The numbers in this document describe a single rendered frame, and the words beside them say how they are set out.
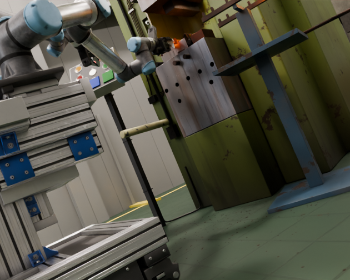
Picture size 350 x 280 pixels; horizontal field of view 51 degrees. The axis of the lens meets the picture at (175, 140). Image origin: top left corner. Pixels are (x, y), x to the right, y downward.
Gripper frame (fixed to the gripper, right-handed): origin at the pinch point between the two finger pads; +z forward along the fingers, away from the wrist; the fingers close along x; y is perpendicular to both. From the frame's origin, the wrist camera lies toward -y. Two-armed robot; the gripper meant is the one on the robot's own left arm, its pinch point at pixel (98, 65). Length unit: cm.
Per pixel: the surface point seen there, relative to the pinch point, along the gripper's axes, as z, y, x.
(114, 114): 31.2, -13.3, 9.4
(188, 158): 64, -46, -22
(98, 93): 14.6, -5.6, 10.4
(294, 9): 37, 7, -119
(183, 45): 8, -7, -51
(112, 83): 12.3, -5.5, -1.6
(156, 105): 46.0, -9.3, -15.6
